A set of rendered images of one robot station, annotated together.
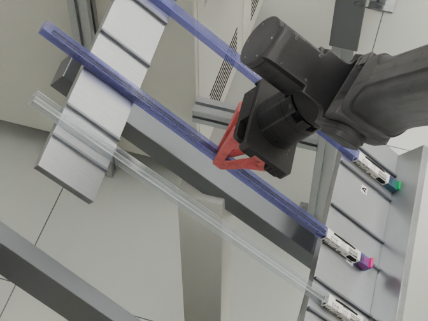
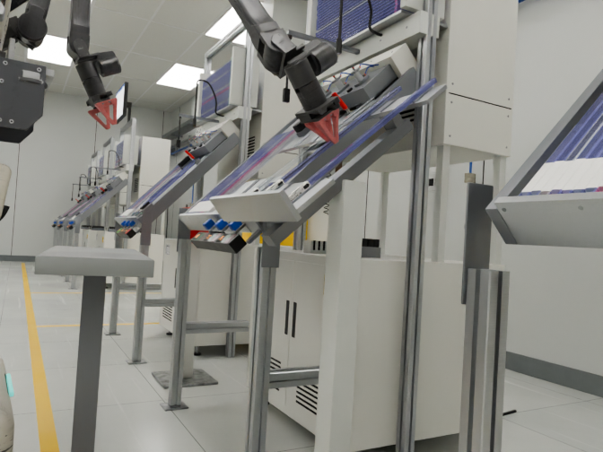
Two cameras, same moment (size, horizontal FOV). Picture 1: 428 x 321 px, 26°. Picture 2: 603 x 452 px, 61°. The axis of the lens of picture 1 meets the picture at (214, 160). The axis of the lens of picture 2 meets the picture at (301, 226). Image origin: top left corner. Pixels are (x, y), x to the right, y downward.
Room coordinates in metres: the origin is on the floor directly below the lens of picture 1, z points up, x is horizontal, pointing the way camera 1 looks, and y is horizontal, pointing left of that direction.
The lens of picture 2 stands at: (1.42, -0.92, 0.67)
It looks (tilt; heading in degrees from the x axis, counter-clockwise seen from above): 2 degrees up; 134
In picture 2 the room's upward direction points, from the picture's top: 3 degrees clockwise
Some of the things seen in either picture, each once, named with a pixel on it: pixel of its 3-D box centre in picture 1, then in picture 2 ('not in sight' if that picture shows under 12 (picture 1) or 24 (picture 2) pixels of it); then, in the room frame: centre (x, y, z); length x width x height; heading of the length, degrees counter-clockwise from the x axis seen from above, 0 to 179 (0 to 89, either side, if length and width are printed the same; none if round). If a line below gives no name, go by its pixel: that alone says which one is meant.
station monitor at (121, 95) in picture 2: not in sight; (125, 106); (-4.28, 1.89, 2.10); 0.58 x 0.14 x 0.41; 163
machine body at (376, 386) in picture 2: not in sight; (365, 337); (0.27, 0.66, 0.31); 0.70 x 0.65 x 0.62; 163
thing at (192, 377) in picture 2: not in sight; (189, 293); (-0.56, 0.43, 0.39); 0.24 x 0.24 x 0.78; 73
